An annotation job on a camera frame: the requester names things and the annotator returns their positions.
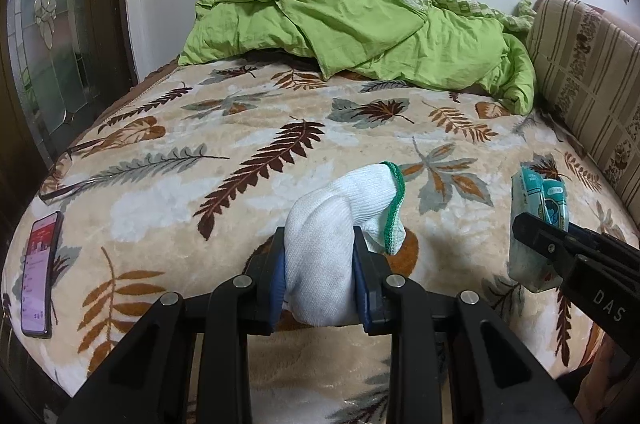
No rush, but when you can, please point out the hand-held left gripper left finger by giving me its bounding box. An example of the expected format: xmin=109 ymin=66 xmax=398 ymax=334
xmin=57 ymin=226 xmax=287 ymax=424

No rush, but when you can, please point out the wooden door with glass panel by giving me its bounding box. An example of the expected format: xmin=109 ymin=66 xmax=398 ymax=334
xmin=0 ymin=0 xmax=138 ymax=205

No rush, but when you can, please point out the teal tissue packet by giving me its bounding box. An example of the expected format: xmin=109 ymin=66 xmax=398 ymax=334
xmin=507 ymin=164 xmax=571 ymax=295

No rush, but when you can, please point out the green quilt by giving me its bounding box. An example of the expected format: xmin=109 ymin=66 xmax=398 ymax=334
xmin=178 ymin=0 xmax=537 ymax=115

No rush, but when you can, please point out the smartphone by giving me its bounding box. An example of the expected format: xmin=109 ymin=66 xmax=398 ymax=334
xmin=20 ymin=210 xmax=65 ymax=339

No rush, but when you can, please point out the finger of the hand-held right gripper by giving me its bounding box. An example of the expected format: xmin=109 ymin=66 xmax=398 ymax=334
xmin=567 ymin=224 xmax=640 ymax=265
xmin=512 ymin=211 xmax=581 ymax=277

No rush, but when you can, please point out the leaf print blanket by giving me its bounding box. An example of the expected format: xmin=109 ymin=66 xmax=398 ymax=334
xmin=0 ymin=58 xmax=640 ymax=424

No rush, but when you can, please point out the striped beige pillow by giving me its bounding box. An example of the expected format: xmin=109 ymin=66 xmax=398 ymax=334
xmin=525 ymin=0 xmax=640 ymax=225

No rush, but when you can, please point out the white glove with green cuff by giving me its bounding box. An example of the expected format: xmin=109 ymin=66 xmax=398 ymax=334
xmin=284 ymin=161 xmax=407 ymax=329

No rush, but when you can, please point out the person's right forearm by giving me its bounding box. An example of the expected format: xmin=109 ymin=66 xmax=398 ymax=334
xmin=572 ymin=329 xmax=633 ymax=415

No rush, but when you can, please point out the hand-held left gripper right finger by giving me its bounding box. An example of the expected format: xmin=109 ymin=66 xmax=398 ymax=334
xmin=351 ymin=226 xmax=583 ymax=424

